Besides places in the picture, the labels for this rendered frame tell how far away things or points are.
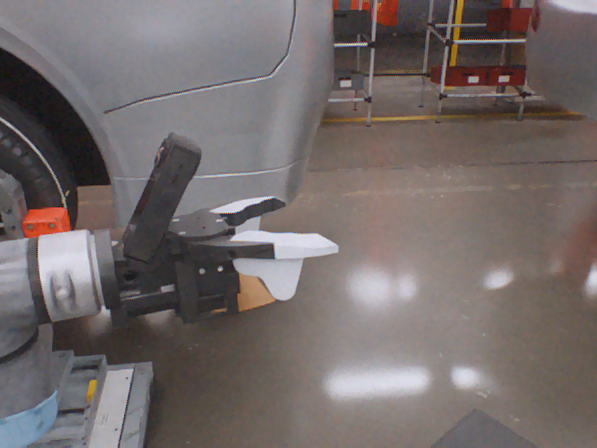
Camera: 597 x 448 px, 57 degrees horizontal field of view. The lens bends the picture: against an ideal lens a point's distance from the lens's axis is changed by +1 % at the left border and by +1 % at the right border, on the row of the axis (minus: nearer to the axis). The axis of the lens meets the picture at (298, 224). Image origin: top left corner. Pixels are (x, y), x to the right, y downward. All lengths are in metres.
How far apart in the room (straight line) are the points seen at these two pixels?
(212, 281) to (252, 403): 1.62
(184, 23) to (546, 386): 1.79
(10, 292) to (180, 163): 0.17
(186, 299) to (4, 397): 0.17
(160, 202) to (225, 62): 1.05
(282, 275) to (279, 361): 1.79
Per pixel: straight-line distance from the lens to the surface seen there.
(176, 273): 0.49
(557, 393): 2.35
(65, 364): 2.06
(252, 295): 2.64
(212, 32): 1.50
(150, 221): 0.49
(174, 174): 0.48
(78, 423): 1.95
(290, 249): 0.46
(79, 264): 0.49
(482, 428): 1.63
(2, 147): 1.52
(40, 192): 1.53
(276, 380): 2.19
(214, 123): 1.55
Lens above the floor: 1.47
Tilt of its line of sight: 26 degrees down
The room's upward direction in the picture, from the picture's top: straight up
